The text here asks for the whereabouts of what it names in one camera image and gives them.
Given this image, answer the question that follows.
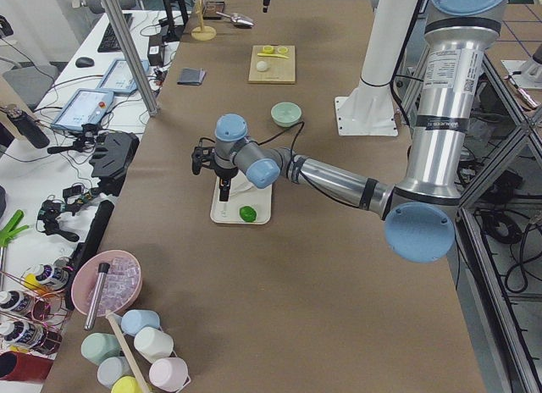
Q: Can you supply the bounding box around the pink cup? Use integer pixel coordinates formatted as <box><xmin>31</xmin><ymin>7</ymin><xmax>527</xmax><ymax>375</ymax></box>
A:
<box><xmin>149</xmin><ymin>357</ymin><xmax>191</xmax><ymax>392</ymax></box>

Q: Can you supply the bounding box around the wooden mug tree stand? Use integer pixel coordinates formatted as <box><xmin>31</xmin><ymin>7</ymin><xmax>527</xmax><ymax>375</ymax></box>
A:
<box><xmin>191</xmin><ymin>0</ymin><xmax>216</xmax><ymax>42</ymax></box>

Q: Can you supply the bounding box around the yellow cup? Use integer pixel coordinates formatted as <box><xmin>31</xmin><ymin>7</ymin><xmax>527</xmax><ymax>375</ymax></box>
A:
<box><xmin>111</xmin><ymin>375</ymin><xmax>142</xmax><ymax>393</ymax></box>

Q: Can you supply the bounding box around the mint green bowl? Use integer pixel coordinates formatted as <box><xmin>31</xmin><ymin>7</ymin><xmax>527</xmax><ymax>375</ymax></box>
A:
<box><xmin>271</xmin><ymin>102</ymin><xmax>302</xmax><ymax>127</ymax></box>

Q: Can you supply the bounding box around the steel muddler black tip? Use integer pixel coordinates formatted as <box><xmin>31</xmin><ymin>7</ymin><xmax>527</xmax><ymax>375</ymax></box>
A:
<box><xmin>83</xmin><ymin>263</ymin><xmax>111</xmax><ymax>331</ymax></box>

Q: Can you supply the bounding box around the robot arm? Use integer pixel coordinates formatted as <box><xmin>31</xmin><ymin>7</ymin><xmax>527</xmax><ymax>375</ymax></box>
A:
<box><xmin>210</xmin><ymin>0</ymin><xmax>507</xmax><ymax>263</ymax></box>

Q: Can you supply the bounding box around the light blue cup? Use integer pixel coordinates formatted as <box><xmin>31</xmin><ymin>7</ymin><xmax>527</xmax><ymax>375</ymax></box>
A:
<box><xmin>121</xmin><ymin>309</ymin><xmax>161</xmax><ymax>336</ymax></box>

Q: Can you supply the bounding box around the white cup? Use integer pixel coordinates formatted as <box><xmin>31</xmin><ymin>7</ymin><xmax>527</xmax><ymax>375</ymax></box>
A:
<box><xmin>134</xmin><ymin>327</ymin><xmax>174</xmax><ymax>363</ymax></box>

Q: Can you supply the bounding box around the yellow plastic knife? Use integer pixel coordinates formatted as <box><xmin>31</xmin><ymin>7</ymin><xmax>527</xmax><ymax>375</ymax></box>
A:
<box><xmin>257</xmin><ymin>52</ymin><xmax>290</xmax><ymax>59</ymax></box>

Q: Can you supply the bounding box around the black computer mouse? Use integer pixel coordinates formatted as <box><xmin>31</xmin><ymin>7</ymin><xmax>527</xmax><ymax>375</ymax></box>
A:
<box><xmin>75</xmin><ymin>57</ymin><xmax>95</xmax><ymax>68</ymax></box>

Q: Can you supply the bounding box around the black keyboard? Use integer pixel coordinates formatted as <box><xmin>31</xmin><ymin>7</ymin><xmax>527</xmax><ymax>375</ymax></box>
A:
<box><xmin>97</xmin><ymin>24</ymin><xmax>121</xmax><ymax>53</ymax></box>

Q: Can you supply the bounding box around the white ceramic spoon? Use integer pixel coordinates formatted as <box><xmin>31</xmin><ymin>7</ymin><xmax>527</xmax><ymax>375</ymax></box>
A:
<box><xmin>230</xmin><ymin>181</ymin><xmax>254</xmax><ymax>197</ymax></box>

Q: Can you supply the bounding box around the beige rabbit tray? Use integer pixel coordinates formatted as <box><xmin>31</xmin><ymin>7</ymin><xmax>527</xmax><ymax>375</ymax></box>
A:
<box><xmin>210</xmin><ymin>172</ymin><xmax>273</xmax><ymax>224</ymax></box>

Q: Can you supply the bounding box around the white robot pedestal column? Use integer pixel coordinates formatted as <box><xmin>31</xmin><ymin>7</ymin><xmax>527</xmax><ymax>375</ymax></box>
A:
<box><xmin>340</xmin><ymin>0</ymin><xmax>420</xmax><ymax>119</ymax></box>

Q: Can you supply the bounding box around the aluminium frame post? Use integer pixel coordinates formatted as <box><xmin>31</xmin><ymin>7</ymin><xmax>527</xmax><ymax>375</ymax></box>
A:
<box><xmin>100</xmin><ymin>0</ymin><xmax>158</xmax><ymax>117</ymax></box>

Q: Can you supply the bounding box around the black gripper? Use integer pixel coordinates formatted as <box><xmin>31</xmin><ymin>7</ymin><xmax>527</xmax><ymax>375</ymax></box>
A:
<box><xmin>213</xmin><ymin>165</ymin><xmax>237</xmax><ymax>202</ymax></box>

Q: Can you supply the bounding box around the grey blue cup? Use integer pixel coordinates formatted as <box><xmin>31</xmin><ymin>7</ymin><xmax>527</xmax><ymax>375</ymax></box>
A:
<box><xmin>97</xmin><ymin>357</ymin><xmax>132</xmax><ymax>389</ymax></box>

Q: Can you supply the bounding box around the white steamed bun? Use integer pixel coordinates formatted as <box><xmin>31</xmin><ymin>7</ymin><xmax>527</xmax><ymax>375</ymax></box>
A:
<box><xmin>256</xmin><ymin>60</ymin><xmax>270</xmax><ymax>72</ymax></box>

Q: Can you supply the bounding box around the mint green cup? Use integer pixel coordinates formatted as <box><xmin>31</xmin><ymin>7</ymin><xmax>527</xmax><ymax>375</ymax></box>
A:
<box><xmin>80</xmin><ymin>333</ymin><xmax>121</xmax><ymax>366</ymax></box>

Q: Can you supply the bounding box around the grey folded cloth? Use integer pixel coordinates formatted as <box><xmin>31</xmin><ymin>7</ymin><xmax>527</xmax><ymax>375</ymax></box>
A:
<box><xmin>177</xmin><ymin>68</ymin><xmax>207</xmax><ymax>86</ymax></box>

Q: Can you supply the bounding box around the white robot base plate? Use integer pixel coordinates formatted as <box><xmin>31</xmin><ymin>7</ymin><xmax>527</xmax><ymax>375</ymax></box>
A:
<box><xmin>335</xmin><ymin>97</ymin><xmax>398</xmax><ymax>136</ymax></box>

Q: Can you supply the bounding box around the metal ice scoop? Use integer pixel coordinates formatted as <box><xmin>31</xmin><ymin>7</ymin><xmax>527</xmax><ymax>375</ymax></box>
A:
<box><xmin>218</xmin><ymin>12</ymin><xmax>254</xmax><ymax>29</ymax></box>

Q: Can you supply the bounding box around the bamboo cutting board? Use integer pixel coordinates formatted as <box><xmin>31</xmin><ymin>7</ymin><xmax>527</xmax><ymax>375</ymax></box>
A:
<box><xmin>248</xmin><ymin>45</ymin><xmax>296</xmax><ymax>84</ymax></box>

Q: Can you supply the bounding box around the green lime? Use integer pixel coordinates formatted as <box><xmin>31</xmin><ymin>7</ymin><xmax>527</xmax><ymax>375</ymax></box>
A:
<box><xmin>239</xmin><ymin>206</ymin><xmax>257</xmax><ymax>223</ymax></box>

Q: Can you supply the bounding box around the pink ice bowl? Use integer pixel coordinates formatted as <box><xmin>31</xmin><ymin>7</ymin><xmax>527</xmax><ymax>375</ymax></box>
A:
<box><xmin>71</xmin><ymin>250</ymin><xmax>142</xmax><ymax>317</ymax></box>

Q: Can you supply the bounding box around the tea bottle with label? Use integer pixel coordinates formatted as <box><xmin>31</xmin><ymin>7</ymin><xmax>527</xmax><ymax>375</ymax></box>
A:
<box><xmin>32</xmin><ymin>264</ymin><xmax>69</xmax><ymax>291</ymax></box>

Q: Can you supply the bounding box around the copper wire bottle rack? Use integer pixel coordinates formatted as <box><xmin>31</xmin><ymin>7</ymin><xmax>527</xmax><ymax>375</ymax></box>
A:
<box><xmin>1</xmin><ymin>263</ymin><xmax>71</xmax><ymax>357</ymax></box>

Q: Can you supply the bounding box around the blue teach pendant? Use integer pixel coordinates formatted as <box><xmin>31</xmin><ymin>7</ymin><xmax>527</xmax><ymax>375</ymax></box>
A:
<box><xmin>97</xmin><ymin>58</ymin><xmax>137</xmax><ymax>95</ymax></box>
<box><xmin>51</xmin><ymin>88</ymin><xmax>114</xmax><ymax>132</ymax></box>

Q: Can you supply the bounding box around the white wire cup rack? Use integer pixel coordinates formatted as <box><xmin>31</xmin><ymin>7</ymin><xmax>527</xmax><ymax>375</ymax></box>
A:
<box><xmin>121</xmin><ymin>312</ymin><xmax>191</xmax><ymax>392</ymax></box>

